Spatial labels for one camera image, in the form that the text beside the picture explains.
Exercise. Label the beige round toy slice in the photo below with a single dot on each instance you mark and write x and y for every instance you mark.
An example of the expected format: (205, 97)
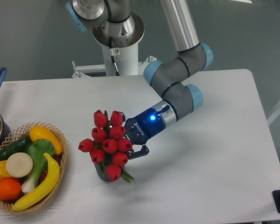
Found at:
(19, 165)

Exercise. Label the dark grey ribbed vase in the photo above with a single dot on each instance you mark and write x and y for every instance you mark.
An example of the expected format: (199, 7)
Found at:
(108, 172)

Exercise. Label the yellow toy banana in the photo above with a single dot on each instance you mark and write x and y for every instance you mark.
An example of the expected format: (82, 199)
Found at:
(43, 189)

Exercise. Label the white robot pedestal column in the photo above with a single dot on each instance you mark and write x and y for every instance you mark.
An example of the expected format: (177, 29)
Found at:
(123, 61)

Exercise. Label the orange toy fruit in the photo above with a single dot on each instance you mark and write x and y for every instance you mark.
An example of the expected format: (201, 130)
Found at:
(10, 189)

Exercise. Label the dark green toy cucumber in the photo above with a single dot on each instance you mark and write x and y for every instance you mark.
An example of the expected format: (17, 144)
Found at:
(17, 146)

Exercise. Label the white metal base bracket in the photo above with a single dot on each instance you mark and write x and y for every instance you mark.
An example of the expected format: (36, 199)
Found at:
(82, 71)

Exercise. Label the yellow toy squash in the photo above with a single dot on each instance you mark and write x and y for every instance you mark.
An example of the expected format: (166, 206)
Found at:
(41, 132)

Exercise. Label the green toy bok choy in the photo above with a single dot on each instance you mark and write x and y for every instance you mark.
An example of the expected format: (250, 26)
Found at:
(36, 150)

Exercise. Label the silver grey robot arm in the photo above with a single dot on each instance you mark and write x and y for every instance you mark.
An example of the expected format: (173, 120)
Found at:
(118, 30)

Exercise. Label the red tulip bouquet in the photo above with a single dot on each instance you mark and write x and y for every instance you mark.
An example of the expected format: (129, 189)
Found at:
(109, 142)

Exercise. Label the woven wicker basket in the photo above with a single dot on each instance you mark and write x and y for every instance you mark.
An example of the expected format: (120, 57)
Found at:
(21, 132)

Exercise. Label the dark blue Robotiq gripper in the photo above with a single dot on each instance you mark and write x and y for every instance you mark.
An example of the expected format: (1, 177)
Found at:
(147, 124)

